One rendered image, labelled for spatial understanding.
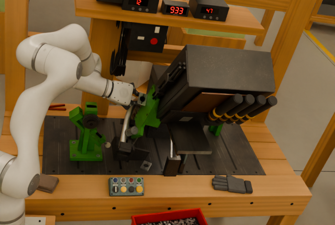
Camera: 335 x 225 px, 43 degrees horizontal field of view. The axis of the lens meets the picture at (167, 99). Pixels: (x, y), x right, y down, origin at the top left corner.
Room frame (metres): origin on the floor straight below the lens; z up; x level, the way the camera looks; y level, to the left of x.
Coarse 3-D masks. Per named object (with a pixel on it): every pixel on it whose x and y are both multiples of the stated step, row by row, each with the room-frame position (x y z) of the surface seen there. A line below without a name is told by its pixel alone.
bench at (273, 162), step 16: (48, 112) 1.74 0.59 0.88; (64, 112) 1.77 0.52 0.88; (112, 112) 1.88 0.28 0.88; (256, 128) 2.08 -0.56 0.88; (0, 144) 1.42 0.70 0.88; (256, 144) 1.92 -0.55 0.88; (272, 144) 1.96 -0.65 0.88; (272, 160) 1.82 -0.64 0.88; (272, 224) 1.61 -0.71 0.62; (288, 224) 1.59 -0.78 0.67
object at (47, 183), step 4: (40, 176) 1.25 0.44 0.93; (44, 176) 1.25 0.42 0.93; (48, 176) 1.26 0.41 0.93; (52, 176) 1.26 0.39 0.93; (40, 180) 1.23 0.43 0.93; (44, 180) 1.23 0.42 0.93; (48, 180) 1.24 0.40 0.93; (52, 180) 1.24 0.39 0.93; (56, 180) 1.25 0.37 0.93; (40, 184) 1.20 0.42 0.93; (44, 184) 1.21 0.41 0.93; (48, 184) 1.22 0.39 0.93; (52, 184) 1.22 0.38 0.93; (56, 184) 1.24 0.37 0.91; (40, 188) 1.20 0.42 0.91; (44, 188) 1.20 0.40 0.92; (48, 188) 1.20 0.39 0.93; (52, 188) 1.20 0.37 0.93; (48, 192) 1.19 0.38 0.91; (52, 192) 1.20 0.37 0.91
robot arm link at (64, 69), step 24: (48, 48) 1.17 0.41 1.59; (48, 72) 1.12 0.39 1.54; (72, 72) 1.13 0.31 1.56; (24, 96) 1.06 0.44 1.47; (48, 96) 1.08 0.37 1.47; (24, 120) 1.01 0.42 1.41; (24, 144) 0.96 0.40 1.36; (24, 168) 0.91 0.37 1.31; (0, 192) 0.87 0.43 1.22; (24, 192) 0.87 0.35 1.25
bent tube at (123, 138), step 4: (140, 92) 1.62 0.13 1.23; (140, 96) 1.60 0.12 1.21; (144, 96) 1.61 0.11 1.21; (136, 100) 1.62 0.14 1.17; (140, 100) 1.59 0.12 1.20; (144, 100) 1.61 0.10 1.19; (140, 104) 1.58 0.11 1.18; (144, 104) 1.59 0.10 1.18; (132, 108) 1.65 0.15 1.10; (128, 112) 1.64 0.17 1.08; (132, 112) 1.65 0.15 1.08; (128, 116) 1.63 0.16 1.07; (124, 120) 1.62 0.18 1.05; (128, 120) 1.61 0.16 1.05; (124, 124) 1.60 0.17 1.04; (128, 124) 1.60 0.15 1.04; (124, 128) 1.58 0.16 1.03; (128, 128) 1.59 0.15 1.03; (124, 132) 1.56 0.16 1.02; (124, 136) 1.55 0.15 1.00; (120, 140) 1.54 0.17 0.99; (124, 140) 1.54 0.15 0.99
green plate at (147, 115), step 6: (150, 90) 1.63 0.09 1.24; (150, 96) 1.60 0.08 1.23; (150, 102) 1.57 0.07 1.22; (156, 102) 1.53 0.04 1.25; (144, 108) 1.59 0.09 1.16; (150, 108) 1.54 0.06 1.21; (156, 108) 1.55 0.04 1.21; (138, 114) 1.61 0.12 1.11; (144, 114) 1.56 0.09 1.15; (150, 114) 1.53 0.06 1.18; (156, 114) 1.55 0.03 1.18; (138, 120) 1.57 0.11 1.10; (144, 120) 1.53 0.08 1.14; (150, 120) 1.54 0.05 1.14; (156, 120) 1.55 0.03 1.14; (138, 126) 1.54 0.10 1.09; (144, 126) 1.52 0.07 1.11; (156, 126) 1.55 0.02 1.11
